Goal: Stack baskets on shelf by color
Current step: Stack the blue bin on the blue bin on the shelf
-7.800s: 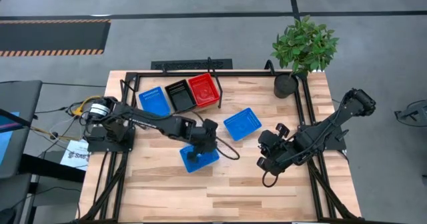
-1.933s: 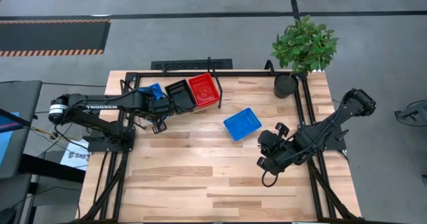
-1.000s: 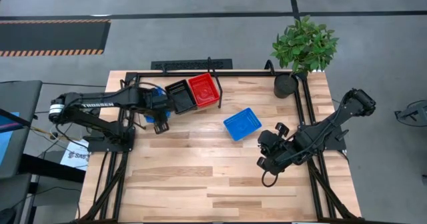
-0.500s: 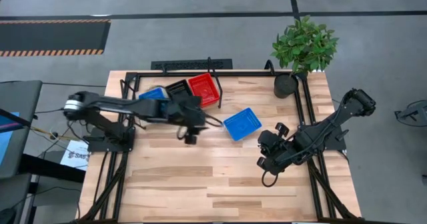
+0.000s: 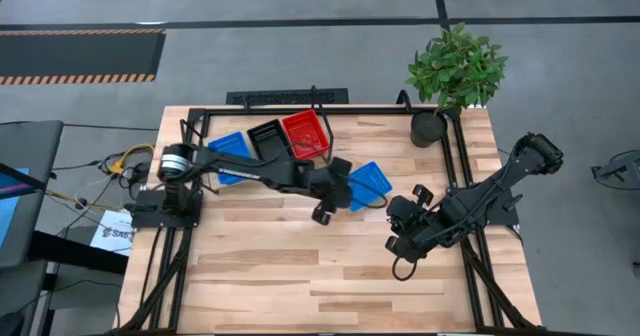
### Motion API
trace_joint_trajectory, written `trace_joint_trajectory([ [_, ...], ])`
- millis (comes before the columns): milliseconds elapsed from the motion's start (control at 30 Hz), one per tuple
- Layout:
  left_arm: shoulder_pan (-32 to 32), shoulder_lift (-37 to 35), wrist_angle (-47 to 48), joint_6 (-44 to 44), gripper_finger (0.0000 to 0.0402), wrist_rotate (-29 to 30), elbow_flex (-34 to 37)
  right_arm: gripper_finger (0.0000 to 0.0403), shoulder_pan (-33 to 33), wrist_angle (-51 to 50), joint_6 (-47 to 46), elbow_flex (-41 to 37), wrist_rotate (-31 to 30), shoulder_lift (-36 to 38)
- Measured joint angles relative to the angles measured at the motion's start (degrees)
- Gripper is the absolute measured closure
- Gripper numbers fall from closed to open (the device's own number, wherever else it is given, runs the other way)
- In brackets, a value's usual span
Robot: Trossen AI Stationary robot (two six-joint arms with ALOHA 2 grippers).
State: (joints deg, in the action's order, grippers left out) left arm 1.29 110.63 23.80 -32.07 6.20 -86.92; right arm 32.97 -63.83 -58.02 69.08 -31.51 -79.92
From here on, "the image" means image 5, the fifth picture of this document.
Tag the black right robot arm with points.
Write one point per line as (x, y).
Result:
(500, 181)

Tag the black desk beam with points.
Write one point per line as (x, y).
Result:
(75, 253)

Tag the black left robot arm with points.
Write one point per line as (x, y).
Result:
(250, 168)

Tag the blue plastic basket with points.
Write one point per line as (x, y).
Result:
(372, 183)
(230, 146)

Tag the black curved bracket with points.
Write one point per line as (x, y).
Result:
(404, 96)

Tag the black mat hazard-striped edges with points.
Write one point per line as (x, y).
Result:
(75, 56)

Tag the black slim bar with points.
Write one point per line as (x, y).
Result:
(25, 178)

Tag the black aluminium table frame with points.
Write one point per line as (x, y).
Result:
(375, 111)

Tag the black perforated panel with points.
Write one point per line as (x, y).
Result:
(287, 96)

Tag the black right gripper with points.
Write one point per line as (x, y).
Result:
(420, 226)

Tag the green potted plant black pot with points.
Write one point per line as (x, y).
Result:
(455, 68)

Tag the red plastic basket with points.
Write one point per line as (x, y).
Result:
(305, 133)

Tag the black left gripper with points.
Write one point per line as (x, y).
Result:
(325, 186)

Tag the black plastic basket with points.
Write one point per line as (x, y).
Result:
(267, 138)

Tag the white printed paper sheet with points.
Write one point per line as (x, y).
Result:
(112, 233)

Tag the blue flat sheet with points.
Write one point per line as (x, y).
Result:
(7, 211)

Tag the grey desk top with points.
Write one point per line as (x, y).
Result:
(30, 141)

